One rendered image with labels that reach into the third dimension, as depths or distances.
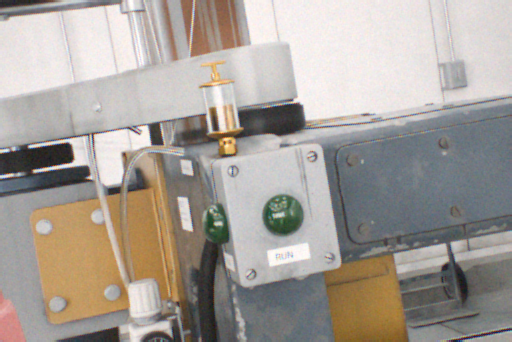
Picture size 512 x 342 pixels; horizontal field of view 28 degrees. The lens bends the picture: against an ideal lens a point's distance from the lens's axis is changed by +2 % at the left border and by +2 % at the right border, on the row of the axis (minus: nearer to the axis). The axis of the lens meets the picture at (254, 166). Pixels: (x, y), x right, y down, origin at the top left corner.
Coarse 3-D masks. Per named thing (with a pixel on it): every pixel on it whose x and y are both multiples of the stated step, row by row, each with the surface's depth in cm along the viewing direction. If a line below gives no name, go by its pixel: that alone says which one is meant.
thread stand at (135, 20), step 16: (0, 0) 100; (16, 0) 101; (32, 0) 103; (48, 0) 103; (64, 0) 103; (80, 0) 104; (96, 0) 104; (112, 0) 105; (128, 0) 105; (0, 16) 102; (16, 16) 103; (128, 16) 106; (144, 32) 106; (144, 48) 106; (144, 64) 106
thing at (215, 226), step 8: (208, 208) 70; (216, 208) 70; (208, 216) 70; (216, 216) 69; (224, 216) 69; (208, 224) 70; (216, 224) 69; (224, 224) 69; (208, 232) 70; (216, 232) 69; (224, 232) 69; (216, 240) 70; (224, 240) 70
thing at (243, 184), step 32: (224, 160) 69; (256, 160) 69; (288, 160) 69; (320, 160) 70; (224, 192) 69; (256, 192) 69; (288, 192) 70; (320, 192) 70; (256, 224) 69; (320, 224) 70; (224, 256) 73; (256, 256) 69; (320, 256) 70
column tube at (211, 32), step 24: (168, 0) 122; (192, 0) 123; (216, 0) 123; (240, 0) 124; (144, 24) 131; (168, 24) 122; (216, 24) 123; (240, 24) 124; (168, 48) 122; (192, 48) 123; (216, 48) 123; (192, 120) 123; (168, 144) 130
